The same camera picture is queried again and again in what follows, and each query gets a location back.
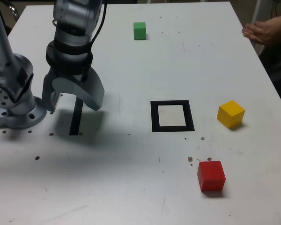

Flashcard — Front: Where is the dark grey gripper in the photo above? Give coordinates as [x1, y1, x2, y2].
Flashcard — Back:
[42, 67, 105, 115]

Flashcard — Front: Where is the green cube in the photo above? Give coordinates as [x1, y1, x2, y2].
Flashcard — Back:
[133, 22, 147, 40]

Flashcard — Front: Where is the yellow cube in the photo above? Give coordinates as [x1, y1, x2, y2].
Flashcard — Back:
[216, 100, 246, 130]

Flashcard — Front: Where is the red cube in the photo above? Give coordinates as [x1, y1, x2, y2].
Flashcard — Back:
[197, 161, 226, 192]

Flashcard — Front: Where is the black tape square outline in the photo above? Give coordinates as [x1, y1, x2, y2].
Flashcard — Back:
[150, 100, 195, 133]

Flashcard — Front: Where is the person's hand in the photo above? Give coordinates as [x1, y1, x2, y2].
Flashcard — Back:
[242, 15, 281, 46]

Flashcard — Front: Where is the black tape strip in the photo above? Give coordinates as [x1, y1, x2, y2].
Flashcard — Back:
[69, 96, 83, 136]

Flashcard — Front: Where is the metal chair frame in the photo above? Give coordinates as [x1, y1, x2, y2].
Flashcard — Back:
[9, 4, 20, 20]

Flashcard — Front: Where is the white post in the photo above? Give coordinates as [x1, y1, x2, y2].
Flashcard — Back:
[250, 0, 264, 24]

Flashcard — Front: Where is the thin black background cable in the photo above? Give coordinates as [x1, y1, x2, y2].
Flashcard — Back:
[273, 0, 281, 18]

